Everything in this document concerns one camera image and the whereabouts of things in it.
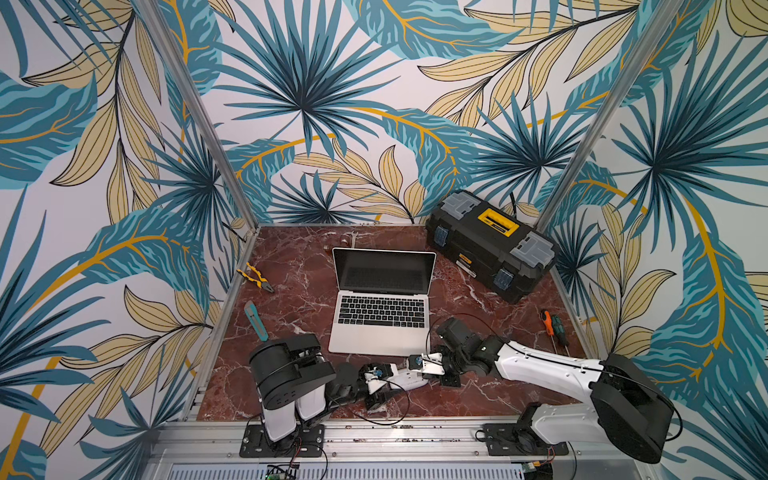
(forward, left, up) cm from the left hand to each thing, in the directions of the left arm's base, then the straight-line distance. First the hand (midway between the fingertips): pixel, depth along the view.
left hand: (394, 381), depth 83 cm
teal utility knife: (+18, +43, 0) cm, 47 cm away
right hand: (0, -6, +2) cm, 7 cm away
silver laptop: (+25, +4, +1) cm, 25 cm away
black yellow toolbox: (+34, -32, +18) cm, 50 cm away
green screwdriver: (+16, -51, +2) cm, 53 cm away
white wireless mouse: (0, -4, +2) cm, 4 cm away
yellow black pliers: (+33, +47, 0) cm, 58 cm away
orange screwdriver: (+17, -48, +1) cm, 51 cm away
